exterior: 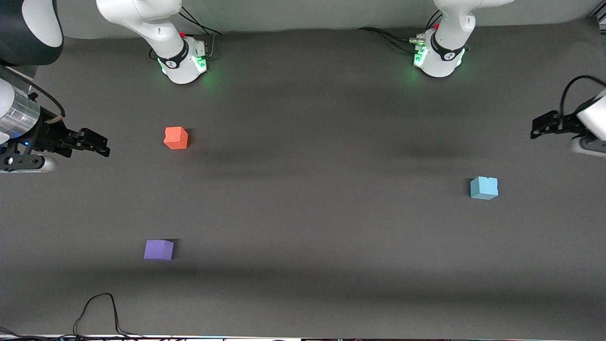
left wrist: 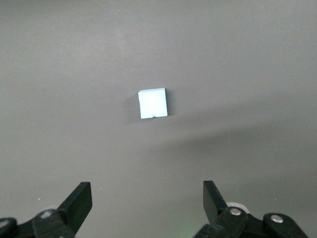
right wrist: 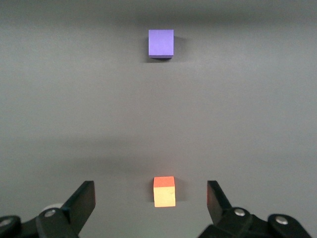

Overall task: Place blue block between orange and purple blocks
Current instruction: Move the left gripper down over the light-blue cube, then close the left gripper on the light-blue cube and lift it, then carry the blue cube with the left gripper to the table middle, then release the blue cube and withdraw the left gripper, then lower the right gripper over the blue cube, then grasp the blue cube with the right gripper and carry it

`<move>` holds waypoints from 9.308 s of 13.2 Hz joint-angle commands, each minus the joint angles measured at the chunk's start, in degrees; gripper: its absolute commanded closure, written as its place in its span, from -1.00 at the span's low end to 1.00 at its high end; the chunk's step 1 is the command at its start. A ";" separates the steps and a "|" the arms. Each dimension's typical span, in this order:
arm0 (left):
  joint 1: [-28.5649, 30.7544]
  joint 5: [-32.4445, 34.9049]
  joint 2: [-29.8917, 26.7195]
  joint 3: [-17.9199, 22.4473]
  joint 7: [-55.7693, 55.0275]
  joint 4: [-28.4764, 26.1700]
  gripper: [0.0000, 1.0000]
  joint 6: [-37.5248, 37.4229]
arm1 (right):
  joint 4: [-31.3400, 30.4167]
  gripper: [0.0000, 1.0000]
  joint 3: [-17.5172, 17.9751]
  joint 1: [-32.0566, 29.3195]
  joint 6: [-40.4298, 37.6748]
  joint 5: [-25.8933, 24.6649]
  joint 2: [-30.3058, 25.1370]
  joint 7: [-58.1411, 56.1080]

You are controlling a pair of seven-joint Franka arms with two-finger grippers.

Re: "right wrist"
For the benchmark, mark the orange cube block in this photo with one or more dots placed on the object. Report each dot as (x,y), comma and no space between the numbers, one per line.
(164,196)

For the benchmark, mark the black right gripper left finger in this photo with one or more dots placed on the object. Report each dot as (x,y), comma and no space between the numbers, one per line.
(79,205)

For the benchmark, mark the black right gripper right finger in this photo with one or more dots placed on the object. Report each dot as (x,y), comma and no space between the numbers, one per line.
(218,205)

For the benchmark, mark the purple cube block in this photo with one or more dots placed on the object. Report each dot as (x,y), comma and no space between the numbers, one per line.
(161,42)

